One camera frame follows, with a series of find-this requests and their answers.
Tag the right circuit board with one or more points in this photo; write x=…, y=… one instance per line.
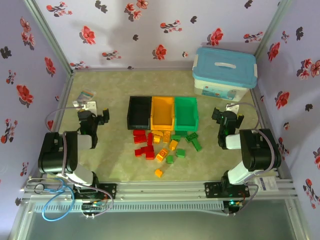
x=234, y=203

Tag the small printed packet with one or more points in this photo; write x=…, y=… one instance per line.
x=87, y=95

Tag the green plastic bin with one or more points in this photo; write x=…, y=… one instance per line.
x=186, y=112

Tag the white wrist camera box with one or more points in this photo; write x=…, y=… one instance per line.
x=232, y=107
x=90, y=106

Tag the long green lego brick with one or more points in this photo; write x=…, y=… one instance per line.
x=197, y=145

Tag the left circuit board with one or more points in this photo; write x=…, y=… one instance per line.
x=92, y=206

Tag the aluminum base rail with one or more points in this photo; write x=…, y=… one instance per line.
x=160, y=191

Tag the orange plastic bin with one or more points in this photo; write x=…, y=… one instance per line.
x=162, y=112

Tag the aluminum corner post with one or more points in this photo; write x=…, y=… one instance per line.
x=50, y=37
x=272, y=27

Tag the black plastic bin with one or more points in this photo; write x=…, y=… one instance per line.
x=138, y=112

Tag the white label card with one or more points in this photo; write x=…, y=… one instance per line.
x=266, y=184

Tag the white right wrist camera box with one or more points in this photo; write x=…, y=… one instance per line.
x=232, y=107

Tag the red lego brick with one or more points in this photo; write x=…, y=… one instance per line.
x=149, y=139
x=139, y=139
x=139, y=133
x=147, y=149
x=150, y=155
x=138, y=152

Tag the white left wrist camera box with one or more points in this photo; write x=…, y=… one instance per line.
x=90, y=106

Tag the long orange lego brick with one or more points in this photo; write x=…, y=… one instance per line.
x=166, y=137

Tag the small white bottle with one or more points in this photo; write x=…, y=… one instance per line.
x=75, y=103

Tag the storage box with blue lid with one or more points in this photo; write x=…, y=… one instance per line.
x=225, y=67

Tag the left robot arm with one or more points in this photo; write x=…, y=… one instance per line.
x=57, y=155

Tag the circuit board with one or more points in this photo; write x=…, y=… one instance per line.
x=234, y=203
x=92, y=206

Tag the aluminum side rail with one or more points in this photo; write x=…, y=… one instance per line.
x=260, y=110
x=65, y=92

